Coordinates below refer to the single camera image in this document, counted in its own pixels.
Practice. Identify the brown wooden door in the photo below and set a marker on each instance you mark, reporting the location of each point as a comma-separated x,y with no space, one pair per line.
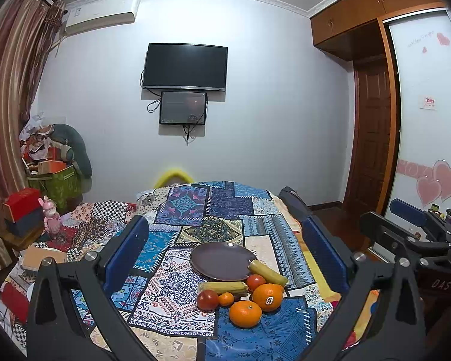
371,136

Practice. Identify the red gift box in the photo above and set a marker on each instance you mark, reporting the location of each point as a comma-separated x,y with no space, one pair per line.
21,203

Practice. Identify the cardboard box lid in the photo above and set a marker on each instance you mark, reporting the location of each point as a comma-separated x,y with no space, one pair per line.
33,256

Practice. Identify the red tomato right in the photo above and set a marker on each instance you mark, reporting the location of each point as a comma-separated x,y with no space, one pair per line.
254,281

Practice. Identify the red tomato left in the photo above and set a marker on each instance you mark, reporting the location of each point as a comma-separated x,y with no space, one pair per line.
207,300

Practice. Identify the small black wall monitor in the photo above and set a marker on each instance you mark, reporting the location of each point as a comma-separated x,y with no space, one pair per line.
183,108

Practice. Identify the small tangerine left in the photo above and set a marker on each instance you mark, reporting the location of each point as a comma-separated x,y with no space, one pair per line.
226,299

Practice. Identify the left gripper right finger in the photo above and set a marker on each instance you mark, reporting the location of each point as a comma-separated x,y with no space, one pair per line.
396,329

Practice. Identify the patchwork blue bedspread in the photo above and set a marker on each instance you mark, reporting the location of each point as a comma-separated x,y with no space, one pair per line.
157,299

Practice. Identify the yellow curved chair back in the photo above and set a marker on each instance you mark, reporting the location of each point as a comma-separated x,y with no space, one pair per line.
173,175

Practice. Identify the grey green plush pillow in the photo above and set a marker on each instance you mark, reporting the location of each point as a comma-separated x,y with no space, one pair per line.
69,136

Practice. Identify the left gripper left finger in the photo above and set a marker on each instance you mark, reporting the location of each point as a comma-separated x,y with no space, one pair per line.
54,327

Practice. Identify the green storage box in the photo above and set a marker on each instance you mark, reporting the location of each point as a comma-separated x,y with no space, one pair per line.
63,187

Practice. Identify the brown wooden wardrobe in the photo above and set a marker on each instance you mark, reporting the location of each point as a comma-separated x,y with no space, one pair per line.
350,30

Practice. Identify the white sliding wardrobe door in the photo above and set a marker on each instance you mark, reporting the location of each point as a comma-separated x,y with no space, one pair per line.
422,51

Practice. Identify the pink rabbit figurine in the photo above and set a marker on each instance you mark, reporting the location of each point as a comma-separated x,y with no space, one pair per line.
52,219

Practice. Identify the striped red brown curtain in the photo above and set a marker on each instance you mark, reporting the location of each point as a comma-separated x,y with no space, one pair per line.
27,31

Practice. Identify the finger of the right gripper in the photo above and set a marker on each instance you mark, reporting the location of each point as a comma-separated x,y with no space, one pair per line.
408,212
388,235

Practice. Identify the wall mounted black television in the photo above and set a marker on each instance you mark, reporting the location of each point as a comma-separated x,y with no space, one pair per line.
185,66

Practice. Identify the large orange with sticker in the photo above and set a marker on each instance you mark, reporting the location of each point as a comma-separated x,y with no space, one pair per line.
268,296

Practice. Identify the dark purple plate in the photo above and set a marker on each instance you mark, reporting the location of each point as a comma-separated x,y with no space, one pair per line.
222,261

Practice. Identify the white air conditioner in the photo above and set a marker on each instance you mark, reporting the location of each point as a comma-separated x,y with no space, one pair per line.
100,14

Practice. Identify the large orange front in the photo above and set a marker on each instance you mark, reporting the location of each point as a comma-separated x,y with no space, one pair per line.
245,314

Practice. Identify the red tomato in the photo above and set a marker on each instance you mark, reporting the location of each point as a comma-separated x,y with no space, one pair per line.
207,300
254,281

